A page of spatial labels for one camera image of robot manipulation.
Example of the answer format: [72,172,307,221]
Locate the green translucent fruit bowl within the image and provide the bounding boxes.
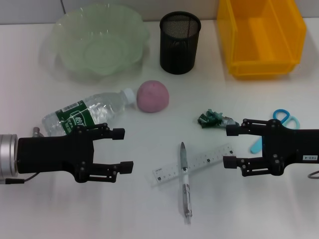
[51,4,152,78]

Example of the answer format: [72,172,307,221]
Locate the transparent plastic ruler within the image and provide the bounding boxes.
[152,143,236,186]

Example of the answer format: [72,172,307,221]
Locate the grey white ballpoint pen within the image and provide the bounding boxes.
[178,141,193,225]

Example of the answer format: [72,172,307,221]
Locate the pink peach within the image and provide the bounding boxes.
[136,80,170,114]

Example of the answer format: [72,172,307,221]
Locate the green plastic wrapper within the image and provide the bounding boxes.
[195,109,240,129]

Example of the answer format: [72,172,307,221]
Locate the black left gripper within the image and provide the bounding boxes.
[17,122,134,184]

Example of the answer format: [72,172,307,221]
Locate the clear green-label water bottle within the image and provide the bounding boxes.
[41,87,137,137]

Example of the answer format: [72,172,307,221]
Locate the blue scissors with cover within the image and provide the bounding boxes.
[250,109,301,154]

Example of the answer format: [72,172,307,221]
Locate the black mesh pen holder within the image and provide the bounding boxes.
[159,10,202,75]

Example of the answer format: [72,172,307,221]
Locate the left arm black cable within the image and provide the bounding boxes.
[0,173,38,185]

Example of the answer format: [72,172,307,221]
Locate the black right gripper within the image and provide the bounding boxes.
[223,119,319,177]

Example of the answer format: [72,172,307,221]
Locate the yellow plastic bin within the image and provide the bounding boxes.
[216,0,307,80]

